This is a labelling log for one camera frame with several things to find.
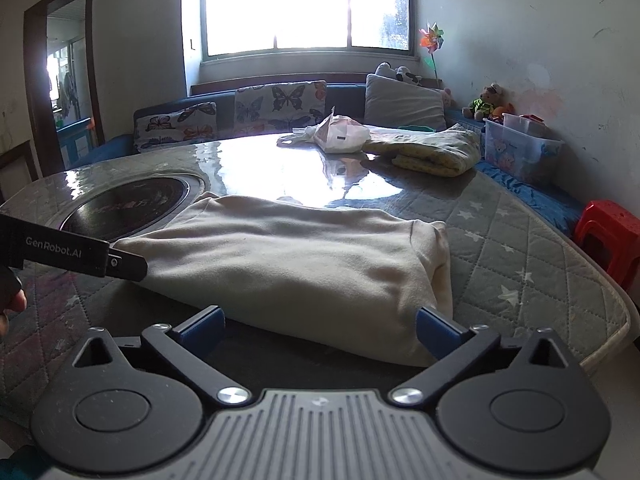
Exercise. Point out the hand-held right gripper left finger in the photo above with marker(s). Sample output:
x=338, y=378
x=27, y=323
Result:
x=202, y=330

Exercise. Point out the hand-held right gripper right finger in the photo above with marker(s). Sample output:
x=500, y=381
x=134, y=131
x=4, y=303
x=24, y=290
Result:
x=440, y=332

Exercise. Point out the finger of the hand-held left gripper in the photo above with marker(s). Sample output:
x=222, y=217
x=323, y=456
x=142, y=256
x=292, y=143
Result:
x=127, y=266

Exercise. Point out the beige garment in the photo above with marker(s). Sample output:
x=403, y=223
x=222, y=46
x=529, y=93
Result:
x=300, y=260

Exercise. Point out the hanging clothes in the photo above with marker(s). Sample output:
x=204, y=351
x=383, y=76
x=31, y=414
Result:
x=65, y=92

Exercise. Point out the person's left hand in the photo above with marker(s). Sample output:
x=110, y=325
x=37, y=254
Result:
x=17, y=302

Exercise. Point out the black round hot plate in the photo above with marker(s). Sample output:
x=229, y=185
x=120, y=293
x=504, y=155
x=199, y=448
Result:
x=125, y=205

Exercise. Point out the blue cabinet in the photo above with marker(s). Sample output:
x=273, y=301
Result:
x=75, y=145

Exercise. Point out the grey quilted star table mat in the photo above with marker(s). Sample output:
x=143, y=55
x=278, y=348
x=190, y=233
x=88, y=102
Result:
x=500, y=240

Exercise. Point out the butterfly print cushion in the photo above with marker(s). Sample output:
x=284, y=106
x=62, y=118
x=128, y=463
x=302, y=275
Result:
x=280, y=105
x=175, y=127

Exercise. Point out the yellow folded blanket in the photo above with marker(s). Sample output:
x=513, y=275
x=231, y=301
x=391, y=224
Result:
x=435, y=152

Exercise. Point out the clear plastic storage box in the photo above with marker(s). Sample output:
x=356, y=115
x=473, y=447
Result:
x=520, y=155

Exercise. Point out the red plastic stool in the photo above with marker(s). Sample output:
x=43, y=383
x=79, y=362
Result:
x=607, y=220

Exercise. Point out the green plastic basin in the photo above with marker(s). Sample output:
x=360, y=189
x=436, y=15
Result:
x=415, y=127

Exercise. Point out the white plastic bag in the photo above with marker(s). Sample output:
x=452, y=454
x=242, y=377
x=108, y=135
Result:
x=340, y=135

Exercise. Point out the grey pillow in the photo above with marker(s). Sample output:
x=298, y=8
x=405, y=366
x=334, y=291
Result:
x=400, y=102

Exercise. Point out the teddy bear in green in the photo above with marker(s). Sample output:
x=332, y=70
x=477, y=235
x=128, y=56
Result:
x=487, y=97

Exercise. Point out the blue sofa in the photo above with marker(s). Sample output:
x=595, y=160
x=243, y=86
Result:
x=345, y=96

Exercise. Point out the panda plush toy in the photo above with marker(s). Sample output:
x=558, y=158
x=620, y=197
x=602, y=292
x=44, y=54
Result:
x=406, y=76

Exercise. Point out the colourful pinwheel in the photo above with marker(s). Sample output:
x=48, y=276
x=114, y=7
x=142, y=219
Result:
x=431, y=37

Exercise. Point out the window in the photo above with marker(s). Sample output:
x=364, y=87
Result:
x=280, y=10

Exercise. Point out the dark wooden door frame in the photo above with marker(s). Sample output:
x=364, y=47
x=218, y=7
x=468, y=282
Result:
x=34, y=85

